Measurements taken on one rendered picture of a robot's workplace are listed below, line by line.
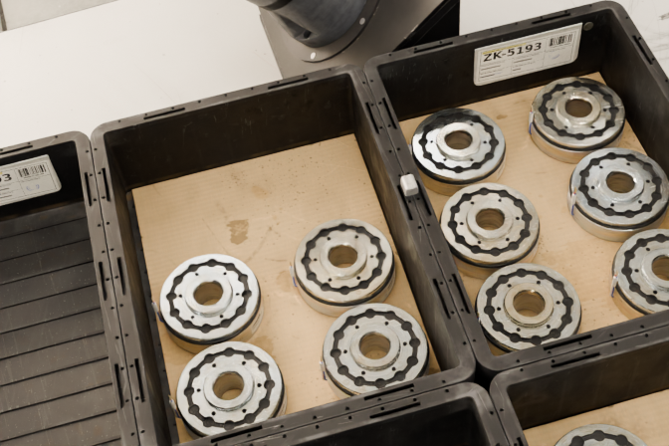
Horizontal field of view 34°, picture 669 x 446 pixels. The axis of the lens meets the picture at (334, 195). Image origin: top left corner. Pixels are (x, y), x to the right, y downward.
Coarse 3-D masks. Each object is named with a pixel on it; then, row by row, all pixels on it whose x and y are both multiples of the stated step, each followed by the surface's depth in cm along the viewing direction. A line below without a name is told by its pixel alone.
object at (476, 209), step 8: (488, 200) 113; (472, 208) 113; (480, 208) 113; (488, 208) 113; (496, 208) 113; (504, 208) 112; (472, 216) 112; (504, 216) 112; (512, 216) 112; (472, 224) 112; (504, 224) 111; (512, 224) 111; (472, 232) 111; (480, 232) 111; (488, 232) 111; (496, 232) 111; (504, 232) 111; (488, 240) 111
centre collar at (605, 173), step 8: (608, 168) 114; (616, 168) 114; (624, 168) 114; (632, 168) 114; (600, 176) 114; (608, 176) 114; (632, 176) 114; (640, 176) 114; (600, 184) 113; (640, 184) 113; (600, 192) 113; (608, 192) 113; (616, 192) 113; (632, 192) 112; (640, 192) 112; (616, 200) 112; (624, 200) 112; (632, 200) 112
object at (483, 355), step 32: (608, 0) 121; (480, 32) 119; (512, 32) 119; (384, 64) 117; (384, 96) 115; (448, 256) 102; (448, 288) 100; (640, 320) 96; (480, 352) 96; (512, 352) 95; (544, 352) 95
